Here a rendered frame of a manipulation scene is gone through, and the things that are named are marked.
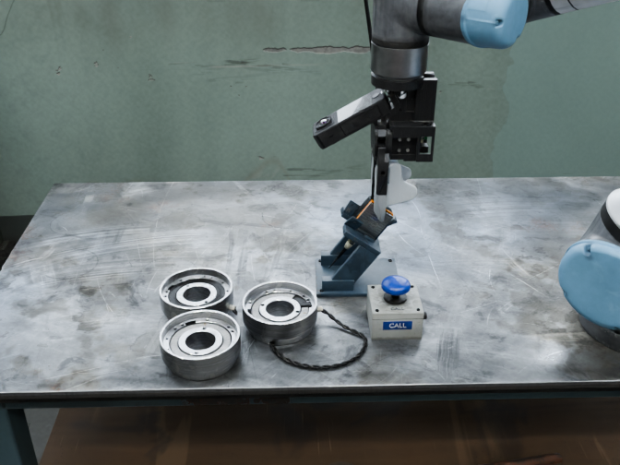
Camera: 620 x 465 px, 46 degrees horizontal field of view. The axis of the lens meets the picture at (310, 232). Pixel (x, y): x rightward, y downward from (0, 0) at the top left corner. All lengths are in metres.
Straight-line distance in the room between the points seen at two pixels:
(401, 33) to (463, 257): 0.43
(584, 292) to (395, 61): 0.37
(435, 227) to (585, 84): 1.56
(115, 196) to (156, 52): 1.21
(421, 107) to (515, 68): 1.68
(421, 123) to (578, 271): 0.29
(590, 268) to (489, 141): 1.90
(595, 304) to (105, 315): 0.66
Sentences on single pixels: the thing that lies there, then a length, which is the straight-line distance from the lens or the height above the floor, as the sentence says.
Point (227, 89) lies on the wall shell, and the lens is 2.59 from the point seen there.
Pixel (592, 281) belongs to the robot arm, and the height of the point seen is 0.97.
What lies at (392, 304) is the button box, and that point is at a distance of 1.01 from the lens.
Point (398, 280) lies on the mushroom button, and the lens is 1.01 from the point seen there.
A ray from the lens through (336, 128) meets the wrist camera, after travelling 1.01.
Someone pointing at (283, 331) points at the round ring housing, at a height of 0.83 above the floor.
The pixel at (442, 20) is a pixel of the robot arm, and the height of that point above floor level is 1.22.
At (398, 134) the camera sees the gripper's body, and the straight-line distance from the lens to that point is 1.00.
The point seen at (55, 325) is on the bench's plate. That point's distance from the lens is 1.11.
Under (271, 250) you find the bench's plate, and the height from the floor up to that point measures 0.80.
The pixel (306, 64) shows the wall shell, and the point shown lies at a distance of 2.55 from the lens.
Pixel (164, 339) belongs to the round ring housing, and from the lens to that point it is 0.99.
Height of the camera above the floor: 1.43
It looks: 30 degrees down
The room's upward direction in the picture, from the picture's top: straight up
